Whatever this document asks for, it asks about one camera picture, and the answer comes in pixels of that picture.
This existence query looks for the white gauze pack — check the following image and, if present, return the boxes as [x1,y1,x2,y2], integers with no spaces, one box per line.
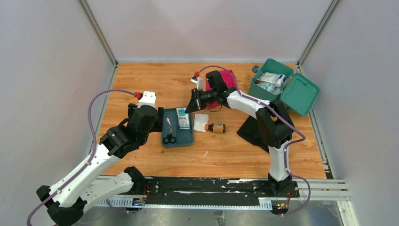
[256,73,281,84]

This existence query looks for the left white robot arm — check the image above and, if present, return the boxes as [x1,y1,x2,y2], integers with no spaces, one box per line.
[36,104,164,226]

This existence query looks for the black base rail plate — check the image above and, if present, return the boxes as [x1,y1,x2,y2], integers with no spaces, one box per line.
[123,177,300,208]

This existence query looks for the black handled scissors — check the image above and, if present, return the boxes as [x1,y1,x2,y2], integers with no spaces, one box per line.
[163,117,176,144]

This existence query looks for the teal divided tray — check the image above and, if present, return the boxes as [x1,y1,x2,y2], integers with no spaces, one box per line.
[161,108,194,148]

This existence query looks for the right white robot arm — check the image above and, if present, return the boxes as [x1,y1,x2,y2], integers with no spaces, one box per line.
[185,71,294,197]

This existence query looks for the small white blue tube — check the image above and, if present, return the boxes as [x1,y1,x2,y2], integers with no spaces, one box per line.
[275,74,287,87]

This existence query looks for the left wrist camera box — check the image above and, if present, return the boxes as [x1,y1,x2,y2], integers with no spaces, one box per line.
[138,91,156,108]

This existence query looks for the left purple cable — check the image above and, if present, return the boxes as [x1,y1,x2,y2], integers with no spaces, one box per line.
[26,89,143,226]

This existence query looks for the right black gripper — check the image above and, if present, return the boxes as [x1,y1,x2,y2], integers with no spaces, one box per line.
[185,88,217,114]

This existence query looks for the clear bag of items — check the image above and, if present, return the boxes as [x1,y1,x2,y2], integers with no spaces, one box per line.
[266,84,281,95]

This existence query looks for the white paper sachet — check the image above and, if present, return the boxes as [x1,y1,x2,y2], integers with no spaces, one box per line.
[193,113,209,132]

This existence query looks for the black cloth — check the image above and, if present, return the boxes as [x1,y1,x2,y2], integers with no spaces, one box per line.
[237,116,269,153]

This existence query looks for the white teal dressing packet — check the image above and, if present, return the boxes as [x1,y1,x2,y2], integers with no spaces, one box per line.
[176,107,190,129]

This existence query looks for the brown orange-cap bottle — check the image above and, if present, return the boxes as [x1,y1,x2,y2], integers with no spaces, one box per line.
[205,123,226,134]

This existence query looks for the pink folded cloth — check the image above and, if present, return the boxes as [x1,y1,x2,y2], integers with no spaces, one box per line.
[207,70,237,108]

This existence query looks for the teal medicine box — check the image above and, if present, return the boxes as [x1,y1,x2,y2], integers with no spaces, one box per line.
[248,58,320,116]

